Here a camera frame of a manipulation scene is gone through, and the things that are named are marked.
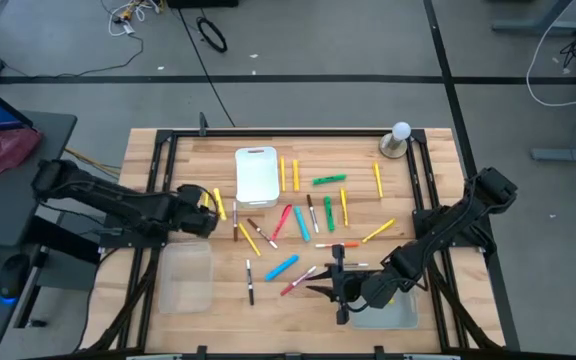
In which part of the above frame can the thick blue highlighter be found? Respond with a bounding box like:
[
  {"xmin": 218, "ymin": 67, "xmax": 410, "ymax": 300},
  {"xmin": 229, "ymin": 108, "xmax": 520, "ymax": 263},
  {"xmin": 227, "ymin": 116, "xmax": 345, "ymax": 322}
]
[
  {"xmin": 292, "ymin": 205, "xmax": 313, "ymax": 243},
  {"xmin": 264, "ymin": 253, "xmax": 301, "ymax": 283}
]

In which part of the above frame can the grey plastic bin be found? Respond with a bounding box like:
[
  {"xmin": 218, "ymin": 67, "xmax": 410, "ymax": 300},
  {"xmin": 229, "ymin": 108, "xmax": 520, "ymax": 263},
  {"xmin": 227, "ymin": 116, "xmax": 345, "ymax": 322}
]
[{"xmin": 350, "ymin": 288, "xmax": 420, "ymax": 331}]

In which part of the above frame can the white floor cable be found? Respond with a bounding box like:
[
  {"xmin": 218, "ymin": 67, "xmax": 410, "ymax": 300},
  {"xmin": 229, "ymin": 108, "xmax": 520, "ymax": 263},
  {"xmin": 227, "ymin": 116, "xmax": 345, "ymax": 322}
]
[{"xmin": 525, "ymin": 0, "xmax": 576, "ymax": 108}]

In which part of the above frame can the black box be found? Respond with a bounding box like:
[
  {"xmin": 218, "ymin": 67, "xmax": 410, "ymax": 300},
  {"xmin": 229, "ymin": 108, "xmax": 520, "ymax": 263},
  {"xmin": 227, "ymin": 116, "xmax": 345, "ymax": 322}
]
[{"xmin": 166, "ymin": 0, "xmax": 240, "ymax": 9}]

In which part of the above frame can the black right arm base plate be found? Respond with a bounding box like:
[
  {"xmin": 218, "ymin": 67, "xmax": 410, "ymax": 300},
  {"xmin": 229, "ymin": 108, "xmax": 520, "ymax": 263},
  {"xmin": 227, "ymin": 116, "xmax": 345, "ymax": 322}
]
[{"xmin": 411, "ymin": 207, "xmax": 487, "ymax": 250}]

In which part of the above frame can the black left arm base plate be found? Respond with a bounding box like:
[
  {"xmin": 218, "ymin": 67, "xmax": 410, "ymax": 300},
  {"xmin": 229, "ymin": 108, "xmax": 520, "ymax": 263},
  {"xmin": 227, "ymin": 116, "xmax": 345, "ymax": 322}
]
[{"xmin": 98, "ymin": 214, "xmax": 169, "ymax": 250}]

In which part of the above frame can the clear plastic bin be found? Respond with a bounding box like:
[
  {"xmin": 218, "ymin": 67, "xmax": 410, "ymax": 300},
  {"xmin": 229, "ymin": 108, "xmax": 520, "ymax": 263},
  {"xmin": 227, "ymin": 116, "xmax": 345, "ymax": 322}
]
[{"xmin": 157, "ymin": 240, "xmax": 215, "ymax": 315}]

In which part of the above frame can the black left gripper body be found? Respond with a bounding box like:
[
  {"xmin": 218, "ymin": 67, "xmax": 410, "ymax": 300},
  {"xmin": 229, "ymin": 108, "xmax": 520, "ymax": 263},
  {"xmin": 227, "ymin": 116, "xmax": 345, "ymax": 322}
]
[{"xmin": 181, "ymin": 199, "xmax": 221, "ymax": 240}]

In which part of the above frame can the black dry-erase marker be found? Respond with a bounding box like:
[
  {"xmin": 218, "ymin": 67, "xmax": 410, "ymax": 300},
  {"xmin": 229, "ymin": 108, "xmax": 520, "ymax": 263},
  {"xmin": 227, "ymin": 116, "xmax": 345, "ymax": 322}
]
[{"xmin": 245, "ymin": 258, "xmax": 256, "ymax": 307}]

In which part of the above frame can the thin pink highlighter pen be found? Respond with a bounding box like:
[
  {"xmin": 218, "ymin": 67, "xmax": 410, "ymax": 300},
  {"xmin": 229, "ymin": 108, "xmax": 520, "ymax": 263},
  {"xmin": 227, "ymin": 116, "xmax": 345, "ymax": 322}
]
[{"xmin": 270, "ymin": 203, "xmax": 294, "ymax": 243}]

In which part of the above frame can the thick green highlighter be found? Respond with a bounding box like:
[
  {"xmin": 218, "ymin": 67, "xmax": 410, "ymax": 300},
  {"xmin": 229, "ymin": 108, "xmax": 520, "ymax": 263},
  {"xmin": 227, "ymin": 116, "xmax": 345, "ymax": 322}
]
[
  {"xmin": 322, "ymin": 194, "xmax": 337, "ymax": 233},
  {"xmin": 311, "ymin": 173, "xmax": 348, "ymax": 187}
]

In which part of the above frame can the light bulb on round base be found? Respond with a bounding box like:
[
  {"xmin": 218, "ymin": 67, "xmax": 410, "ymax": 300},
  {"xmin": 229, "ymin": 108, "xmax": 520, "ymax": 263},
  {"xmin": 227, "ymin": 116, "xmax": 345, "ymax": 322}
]
[{"xmin": 378, "ymin": 120, "xmax": 413, "ymax": 160}]

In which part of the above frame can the white plastic bin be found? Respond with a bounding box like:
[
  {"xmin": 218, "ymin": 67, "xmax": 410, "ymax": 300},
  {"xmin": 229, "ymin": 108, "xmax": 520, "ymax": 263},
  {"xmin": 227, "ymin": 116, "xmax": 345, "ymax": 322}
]
[{"xmin": 234, "ymin": 145, "xmax": 281, "ymax": 209}]

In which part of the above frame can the thin black floor cable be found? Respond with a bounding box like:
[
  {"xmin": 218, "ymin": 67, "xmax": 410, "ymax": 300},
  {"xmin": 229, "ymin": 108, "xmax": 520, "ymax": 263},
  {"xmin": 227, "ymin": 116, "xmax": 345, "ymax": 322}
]
[{"xmin": 0, "ymin": 19, "xmax": 145, "ymax": 80}]

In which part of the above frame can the black desk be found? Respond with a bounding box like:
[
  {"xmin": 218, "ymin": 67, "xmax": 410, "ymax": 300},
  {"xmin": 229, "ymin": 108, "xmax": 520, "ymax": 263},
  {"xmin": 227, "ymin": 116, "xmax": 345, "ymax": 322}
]
[{"xmin": 0, "ymin": 110, "xmax": 79, "ymax": 250}]

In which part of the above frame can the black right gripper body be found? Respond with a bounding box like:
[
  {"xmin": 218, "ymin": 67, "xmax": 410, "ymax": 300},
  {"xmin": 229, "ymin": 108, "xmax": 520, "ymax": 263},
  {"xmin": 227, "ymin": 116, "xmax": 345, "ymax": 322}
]
[{"xmin": 331, "ymin": 243, "xmax": 372, "ymax": 326}]

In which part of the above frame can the long black floor cable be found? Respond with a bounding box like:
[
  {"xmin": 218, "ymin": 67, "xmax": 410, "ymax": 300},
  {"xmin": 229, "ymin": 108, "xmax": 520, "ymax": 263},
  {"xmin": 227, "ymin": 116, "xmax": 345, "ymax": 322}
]
[{"xmin": 176, "ymin": 7, "xmax": 237, "ymax": 129}]

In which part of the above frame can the black computer mouse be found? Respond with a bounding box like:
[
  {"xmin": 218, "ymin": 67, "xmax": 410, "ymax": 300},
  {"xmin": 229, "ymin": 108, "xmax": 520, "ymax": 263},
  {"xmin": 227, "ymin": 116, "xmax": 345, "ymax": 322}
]
[{"xmin": 0, "ymin": 253, "xmax": 32, "ymax": 304}]

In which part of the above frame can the coiled black cable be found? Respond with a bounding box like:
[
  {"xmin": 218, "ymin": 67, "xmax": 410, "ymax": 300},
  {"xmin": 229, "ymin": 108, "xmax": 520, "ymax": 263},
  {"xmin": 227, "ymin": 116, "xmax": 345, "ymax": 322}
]
[{"xmin": 196, "ymin": 16, "xmax": 229, "ymax": 54}]

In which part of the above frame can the pink Expo marker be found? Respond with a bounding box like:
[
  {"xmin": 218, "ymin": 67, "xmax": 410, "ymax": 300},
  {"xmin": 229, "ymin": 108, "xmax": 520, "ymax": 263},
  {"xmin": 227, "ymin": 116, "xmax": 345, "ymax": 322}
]
[{"xmin": 279, "ymin": 265, "xmax": 318, "ymax": 297}]

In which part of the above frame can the grey desk leg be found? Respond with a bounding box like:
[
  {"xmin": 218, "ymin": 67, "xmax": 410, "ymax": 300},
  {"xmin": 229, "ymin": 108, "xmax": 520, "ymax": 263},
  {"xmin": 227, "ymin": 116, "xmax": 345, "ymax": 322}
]
[
  {"xmin": 529, "ymin": 127, "xmax": 576, "ymax": 163},
  {"xmin": 491, "ymin": 0, "xmax": 576, "ymax": 36}
]

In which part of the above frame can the orange Expo marker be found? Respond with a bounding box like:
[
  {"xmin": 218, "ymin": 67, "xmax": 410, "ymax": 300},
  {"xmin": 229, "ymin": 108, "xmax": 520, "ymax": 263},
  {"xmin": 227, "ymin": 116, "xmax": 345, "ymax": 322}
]
[{"xmin": 314, "ymin": 241, "xmax": 361, "ymax": 250}]

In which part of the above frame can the white and yellow cable bundle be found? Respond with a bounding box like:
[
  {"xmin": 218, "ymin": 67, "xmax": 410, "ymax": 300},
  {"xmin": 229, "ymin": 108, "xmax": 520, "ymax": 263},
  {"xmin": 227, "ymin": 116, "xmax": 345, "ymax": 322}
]
[{"xmin": 99, "ymin": 0, "xmax": 162, "ymax": 38}]

